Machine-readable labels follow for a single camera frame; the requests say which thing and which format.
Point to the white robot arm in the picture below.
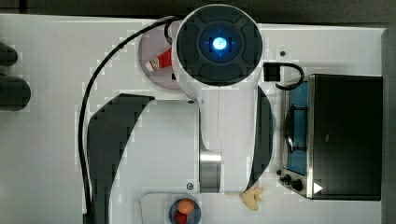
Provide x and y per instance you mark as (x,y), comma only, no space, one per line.
(217,138)

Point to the red ketchup bottle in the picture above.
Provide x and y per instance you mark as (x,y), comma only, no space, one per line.
(162,61)

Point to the grey round plate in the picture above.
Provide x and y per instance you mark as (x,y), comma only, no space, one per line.
(152,44)

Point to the orange toy fruit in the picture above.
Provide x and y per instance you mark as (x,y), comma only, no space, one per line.
(185,206)

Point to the peeled banana toy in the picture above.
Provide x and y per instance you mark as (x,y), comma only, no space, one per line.
(250,197)

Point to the blue-grey small bowl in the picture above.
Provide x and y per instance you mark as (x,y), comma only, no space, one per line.
(194,217)

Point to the red toy fruit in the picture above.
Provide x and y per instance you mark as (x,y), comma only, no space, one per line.
(181,218)

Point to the black toaster oven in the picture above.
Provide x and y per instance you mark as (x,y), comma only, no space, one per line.
(332,133)

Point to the large black cylinder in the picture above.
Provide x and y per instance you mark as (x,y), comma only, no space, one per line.
(15,93)

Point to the small black cylinder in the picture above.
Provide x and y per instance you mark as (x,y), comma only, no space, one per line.
(8,55)

